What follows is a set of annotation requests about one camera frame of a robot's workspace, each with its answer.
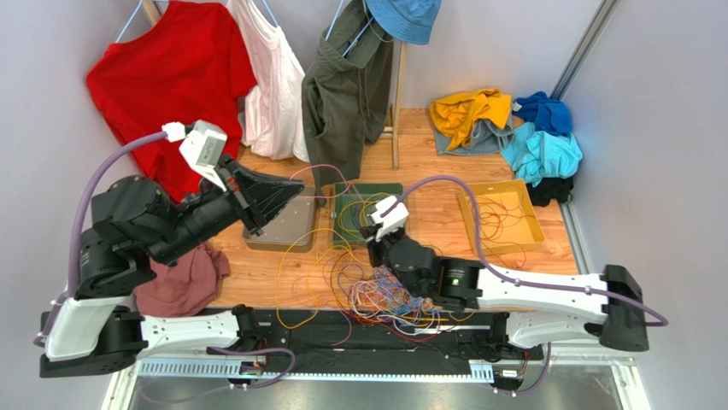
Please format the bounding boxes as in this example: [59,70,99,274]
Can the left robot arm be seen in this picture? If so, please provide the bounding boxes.
[39,155,304,378]

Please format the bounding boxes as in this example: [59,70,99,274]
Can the yellow plastic tray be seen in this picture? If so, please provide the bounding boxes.
[457,179,545,268]

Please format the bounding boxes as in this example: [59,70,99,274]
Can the blue bucket hat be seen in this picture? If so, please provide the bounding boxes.
[366,0,442,45]

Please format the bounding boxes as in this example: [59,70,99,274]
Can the dusty pink crumpled cloth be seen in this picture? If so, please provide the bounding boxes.
[134,243,231,318]

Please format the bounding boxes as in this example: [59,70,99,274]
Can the black crumpled cloth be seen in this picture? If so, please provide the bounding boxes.
[525,177,574,207]

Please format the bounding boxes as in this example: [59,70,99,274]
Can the tan metal tray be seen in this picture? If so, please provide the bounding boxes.
[242,187,316,253]

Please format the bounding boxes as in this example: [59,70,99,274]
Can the cyan crumpled cloth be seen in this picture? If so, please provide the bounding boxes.
[501,122,583,186]

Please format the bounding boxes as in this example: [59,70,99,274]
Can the dark blue crumpled cloth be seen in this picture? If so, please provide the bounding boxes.
[512,91,573,136]

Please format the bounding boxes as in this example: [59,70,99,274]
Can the orange cable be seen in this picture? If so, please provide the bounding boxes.
[471,190,530,268]

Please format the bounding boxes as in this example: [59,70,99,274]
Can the green metal tray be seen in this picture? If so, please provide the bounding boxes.
[332,183,404,246]

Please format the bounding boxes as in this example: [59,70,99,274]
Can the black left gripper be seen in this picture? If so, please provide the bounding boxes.
[152,153,309,267]

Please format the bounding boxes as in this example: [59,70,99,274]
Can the white pink hanging garment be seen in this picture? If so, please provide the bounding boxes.
[227,1,309,162]

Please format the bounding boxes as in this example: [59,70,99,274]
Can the grey crumpled cloth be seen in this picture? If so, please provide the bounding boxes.
[434,116,514,156]

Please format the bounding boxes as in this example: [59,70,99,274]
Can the grey coiled cable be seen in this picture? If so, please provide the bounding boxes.
[348,196,377,239]

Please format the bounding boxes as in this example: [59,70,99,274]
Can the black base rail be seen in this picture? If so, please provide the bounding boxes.
[208,307,545,376]

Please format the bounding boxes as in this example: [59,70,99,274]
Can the yellow crumpled cloth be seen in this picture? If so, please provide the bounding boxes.
[429,89,512,150]

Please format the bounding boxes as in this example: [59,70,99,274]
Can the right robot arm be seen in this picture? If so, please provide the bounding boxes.
[360,225,649,352]

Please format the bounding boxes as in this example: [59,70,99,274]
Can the olive green hanging garment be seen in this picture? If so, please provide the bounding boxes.
[302,1,394,195]

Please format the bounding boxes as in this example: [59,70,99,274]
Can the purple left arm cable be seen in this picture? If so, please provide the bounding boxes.
[32,130,169,348]

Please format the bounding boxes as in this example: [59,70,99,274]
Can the white cable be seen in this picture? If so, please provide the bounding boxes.
[346,278,456,337]

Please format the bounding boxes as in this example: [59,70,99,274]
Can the yellow cable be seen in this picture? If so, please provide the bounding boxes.
[274,191,478,332]

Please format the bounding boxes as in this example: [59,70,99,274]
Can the blue cable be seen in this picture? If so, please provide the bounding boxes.
[363,266,450,337]

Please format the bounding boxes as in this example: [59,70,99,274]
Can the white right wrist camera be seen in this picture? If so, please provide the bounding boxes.
[367,195,409,242]

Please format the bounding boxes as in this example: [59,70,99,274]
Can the red t-shirt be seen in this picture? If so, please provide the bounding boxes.
[85,0,258,203]

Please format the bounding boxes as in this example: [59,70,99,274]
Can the wooden clothes rack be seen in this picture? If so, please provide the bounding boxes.
[127,1,408,171]

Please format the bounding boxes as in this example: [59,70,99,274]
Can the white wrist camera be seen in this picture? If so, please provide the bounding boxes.
[367,195,409,242]
[161,120,227,191]

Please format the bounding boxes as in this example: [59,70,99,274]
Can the aluminium corner profile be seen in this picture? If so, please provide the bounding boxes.
[550,0,620,100]

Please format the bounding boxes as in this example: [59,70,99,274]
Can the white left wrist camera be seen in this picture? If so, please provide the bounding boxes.
[161,120,227,191]

